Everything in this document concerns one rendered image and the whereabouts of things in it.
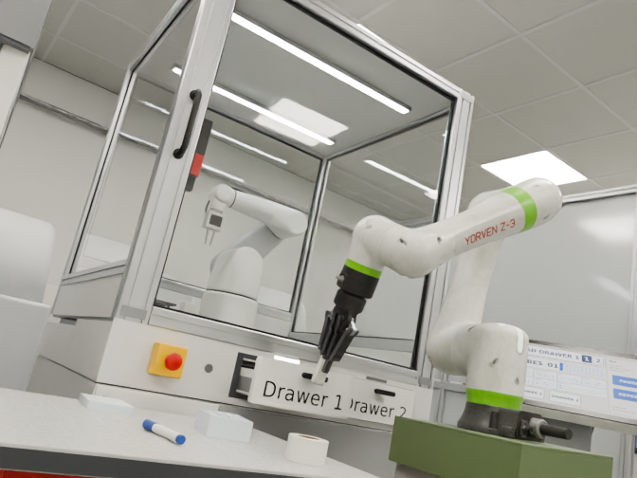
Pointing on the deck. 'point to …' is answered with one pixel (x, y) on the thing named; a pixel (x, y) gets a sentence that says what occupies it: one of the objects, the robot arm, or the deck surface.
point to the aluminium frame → (157, 203)
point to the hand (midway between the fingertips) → (321, 370)
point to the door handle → (190, 123)
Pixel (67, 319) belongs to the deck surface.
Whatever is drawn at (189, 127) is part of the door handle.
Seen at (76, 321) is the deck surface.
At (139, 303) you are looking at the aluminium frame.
